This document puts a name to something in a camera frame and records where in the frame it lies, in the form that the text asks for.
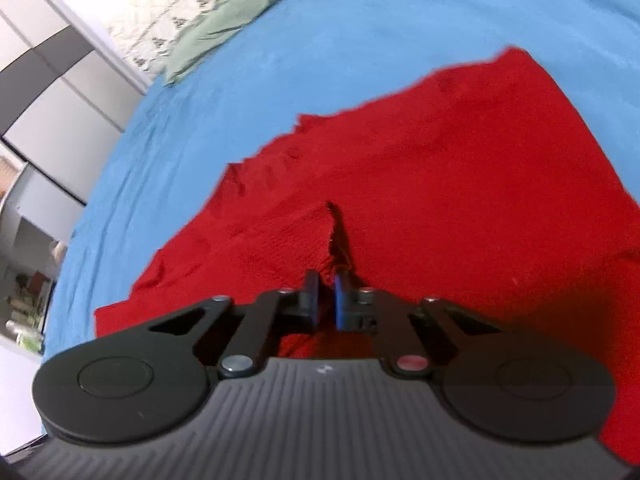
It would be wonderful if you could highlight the white patterned quilt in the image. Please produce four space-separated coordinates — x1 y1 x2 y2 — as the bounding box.
102 0 281 81

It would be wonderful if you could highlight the white and grey wardrobe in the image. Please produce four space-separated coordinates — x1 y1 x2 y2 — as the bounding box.
0 0 151 241

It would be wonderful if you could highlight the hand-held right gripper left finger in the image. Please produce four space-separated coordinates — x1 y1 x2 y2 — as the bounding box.
134 269 322 380

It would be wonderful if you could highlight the red knitted garment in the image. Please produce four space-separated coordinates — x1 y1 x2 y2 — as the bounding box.
94 46 640 467

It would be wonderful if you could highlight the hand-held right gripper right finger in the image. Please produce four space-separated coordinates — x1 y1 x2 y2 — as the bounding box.
334 272 503 377

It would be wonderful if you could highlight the green cloth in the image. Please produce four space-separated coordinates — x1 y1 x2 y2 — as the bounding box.
164 0 317 86

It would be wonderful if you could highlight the cluttered shelf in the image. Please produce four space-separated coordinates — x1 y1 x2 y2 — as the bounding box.
0 240 68 358

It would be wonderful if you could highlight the blue bed sheet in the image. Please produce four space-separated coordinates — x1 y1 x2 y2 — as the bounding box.
39 0 640 436

